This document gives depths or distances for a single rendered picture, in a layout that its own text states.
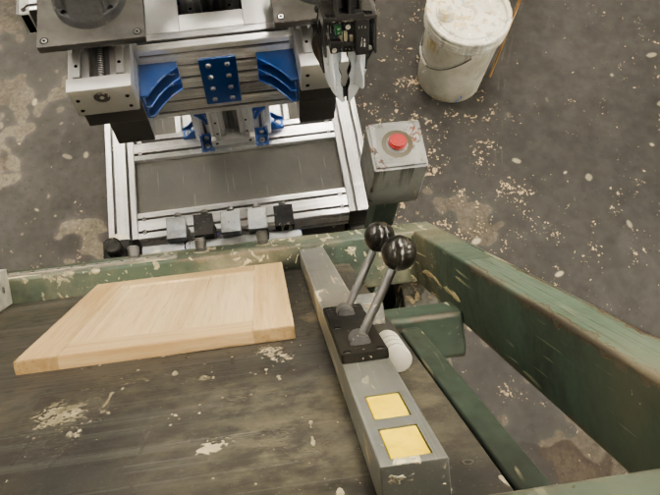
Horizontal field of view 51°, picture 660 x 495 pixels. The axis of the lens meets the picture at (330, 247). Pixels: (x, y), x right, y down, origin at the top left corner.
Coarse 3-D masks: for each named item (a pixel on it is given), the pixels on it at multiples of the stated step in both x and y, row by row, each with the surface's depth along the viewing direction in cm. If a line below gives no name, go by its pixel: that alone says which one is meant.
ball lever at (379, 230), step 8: (376, 224) 84; (384, 224) 84; (368, 232) 83; (376, 232) 83; (384, 232) 83; (392, 232) 84; (368, 240) 83; (376, 240) 83; (384, 240) 83; (376, 248) 84; (368, 256) 84; (368, 264) 85; (360, 272) 85; (360, 280) 85; (352, 288) 85; (352, 296) 85; (344, 304) 85; (352, 304) 85; (336, 312) 86; (344, 312) 84; (352, 312) 84
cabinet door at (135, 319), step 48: (96, 288) 134; (144, 288) 131; (192, 288) 126; (240, 288) 122; (48, 336) 102; (96, 336) 100; (144, 336) 96; (192, 336) 94; (240, 336) 93; (288, 336) 94
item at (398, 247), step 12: (396, 240) 72; (408, 240) 72; (384, 252) 72; (396, 252) 71; (408, 252) 71; (396, 264) 71; (408, 264) 72; (384, 276) 73; (384, 288) 73; (372, 312) 73; (360, 336) 73
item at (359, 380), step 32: (320, 256) 131; (320, 288) 105; (320, 320) 97; (352, 384) 64; (384, 384) 64; (352, 416) 65; (416, 416) 56; (384, 448) 51; (384, 480) 49; (416, 480) 49; (448, 480) 49
